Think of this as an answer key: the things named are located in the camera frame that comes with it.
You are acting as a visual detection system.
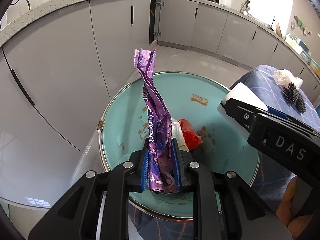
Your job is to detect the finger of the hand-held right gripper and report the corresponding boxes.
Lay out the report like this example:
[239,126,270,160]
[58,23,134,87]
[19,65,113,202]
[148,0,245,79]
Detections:
[221,96,268,132]
[267,106,320,137]

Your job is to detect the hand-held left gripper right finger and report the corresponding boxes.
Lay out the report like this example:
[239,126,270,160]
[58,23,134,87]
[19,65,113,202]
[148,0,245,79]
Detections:
[171,138,293,240]

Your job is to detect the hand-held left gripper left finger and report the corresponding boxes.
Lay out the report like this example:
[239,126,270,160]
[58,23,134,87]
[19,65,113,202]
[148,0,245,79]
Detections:
[29,138,150,240]

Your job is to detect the teal round metal bin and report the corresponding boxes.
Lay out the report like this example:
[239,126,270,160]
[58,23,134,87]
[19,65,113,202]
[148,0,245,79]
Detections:
[99,70,262,222]

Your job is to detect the white foam block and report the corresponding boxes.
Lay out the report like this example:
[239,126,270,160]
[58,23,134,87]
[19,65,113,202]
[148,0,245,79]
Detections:
[217,82,268,140]

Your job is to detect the red plastic bag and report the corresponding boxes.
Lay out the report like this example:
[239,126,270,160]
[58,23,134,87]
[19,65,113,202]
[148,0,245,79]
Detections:
[179,119,205,151]

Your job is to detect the white plastic bag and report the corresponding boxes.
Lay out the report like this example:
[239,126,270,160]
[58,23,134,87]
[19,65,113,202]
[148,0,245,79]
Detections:
[171,121,190,153]

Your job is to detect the purple foil wrapper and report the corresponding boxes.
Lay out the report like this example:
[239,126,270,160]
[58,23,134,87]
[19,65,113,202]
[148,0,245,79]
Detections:
[134,49,181,195]

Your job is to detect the person's right forearm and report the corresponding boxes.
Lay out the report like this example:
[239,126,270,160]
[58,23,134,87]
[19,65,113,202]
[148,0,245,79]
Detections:
[275,177,316,240]

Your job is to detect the black spiky cone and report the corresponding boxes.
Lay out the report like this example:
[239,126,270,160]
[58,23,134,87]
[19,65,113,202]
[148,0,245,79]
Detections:
[282,81,307,114]

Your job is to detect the blue plaid tablecloth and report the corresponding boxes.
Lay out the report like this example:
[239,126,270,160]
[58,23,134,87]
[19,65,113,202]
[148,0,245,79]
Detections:
[127,65,320,240]

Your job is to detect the clear crumpled plastic bag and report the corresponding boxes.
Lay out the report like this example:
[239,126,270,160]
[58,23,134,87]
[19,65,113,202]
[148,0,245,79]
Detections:
[272,69,303,89]

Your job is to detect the pile of boxes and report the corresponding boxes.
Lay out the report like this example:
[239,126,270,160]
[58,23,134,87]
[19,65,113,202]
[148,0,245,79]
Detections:
[285,33,320,68]

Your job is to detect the wooden cutting board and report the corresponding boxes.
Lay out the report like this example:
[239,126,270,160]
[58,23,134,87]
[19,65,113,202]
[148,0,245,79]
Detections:
[274,20,285,39]

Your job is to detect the utensil drying rack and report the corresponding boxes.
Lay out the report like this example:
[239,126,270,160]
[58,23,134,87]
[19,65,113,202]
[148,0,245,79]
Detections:
[241,0,252,15]

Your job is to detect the bright window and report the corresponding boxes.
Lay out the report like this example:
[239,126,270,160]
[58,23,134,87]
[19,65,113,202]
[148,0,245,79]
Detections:
[249,0,293,29]

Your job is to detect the open cabinet door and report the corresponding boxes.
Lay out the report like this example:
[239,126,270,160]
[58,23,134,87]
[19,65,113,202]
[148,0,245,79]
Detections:
[149,0,165,45]

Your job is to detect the grey kitchen cabinets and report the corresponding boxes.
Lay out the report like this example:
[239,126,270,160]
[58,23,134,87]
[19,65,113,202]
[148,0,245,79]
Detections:
[0,0,320,209]

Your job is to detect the green wall decoration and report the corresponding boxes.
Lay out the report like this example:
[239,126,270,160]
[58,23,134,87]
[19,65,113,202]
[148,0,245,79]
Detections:
[291,15,313,36]

